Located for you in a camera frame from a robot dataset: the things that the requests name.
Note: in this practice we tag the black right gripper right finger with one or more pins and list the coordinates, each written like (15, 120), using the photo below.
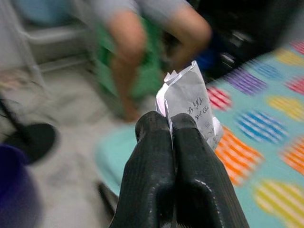
(197, 178)

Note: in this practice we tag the black round base with pole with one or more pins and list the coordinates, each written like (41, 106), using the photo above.
(33, 140)

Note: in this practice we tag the green plastic chair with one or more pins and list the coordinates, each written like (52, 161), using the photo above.
(147, 78)

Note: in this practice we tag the seated person in grey shorts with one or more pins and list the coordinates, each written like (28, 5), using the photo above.
(128, 35)

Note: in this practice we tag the white handwritten paper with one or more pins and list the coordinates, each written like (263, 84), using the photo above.
(187, 95)

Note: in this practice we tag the dark purple bin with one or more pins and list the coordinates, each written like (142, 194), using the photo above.
(12, 190)

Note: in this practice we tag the white plastic furniture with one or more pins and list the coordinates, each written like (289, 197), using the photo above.
(35, 40)

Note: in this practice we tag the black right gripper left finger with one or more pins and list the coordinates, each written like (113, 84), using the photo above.
(149, 166)

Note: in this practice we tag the teal blanket with colourful shapes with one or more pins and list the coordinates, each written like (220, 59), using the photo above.
(111, 154)

